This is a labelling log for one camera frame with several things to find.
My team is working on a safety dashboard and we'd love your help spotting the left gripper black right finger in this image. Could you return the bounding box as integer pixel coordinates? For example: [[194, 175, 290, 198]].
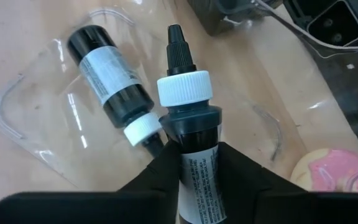
[[216, 141, 358, 224]]

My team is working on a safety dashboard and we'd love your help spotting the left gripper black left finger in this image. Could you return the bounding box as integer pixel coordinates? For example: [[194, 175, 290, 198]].
[[0, 139, 183, 224]]

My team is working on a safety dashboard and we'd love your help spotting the pink frosted donut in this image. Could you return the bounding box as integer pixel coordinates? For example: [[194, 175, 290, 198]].
[[290, 147, 358, 193]]

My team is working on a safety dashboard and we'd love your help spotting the clear plastic bin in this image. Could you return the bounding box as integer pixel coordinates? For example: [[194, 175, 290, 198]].
[[0, 0, 358, 195]]

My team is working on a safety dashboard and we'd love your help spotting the black slotted plastic basket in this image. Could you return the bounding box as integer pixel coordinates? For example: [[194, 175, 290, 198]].
[[283, 0, 358, 156]]

